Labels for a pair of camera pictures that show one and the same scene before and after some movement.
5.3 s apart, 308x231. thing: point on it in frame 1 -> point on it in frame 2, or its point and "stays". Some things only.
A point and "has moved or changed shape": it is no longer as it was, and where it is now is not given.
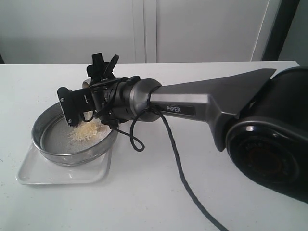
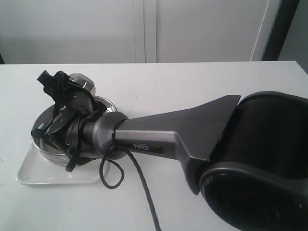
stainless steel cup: (88, 115) has moved or changed shape
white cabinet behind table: (41, 32) stays
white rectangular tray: (37, 170) stays
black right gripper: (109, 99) -> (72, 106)
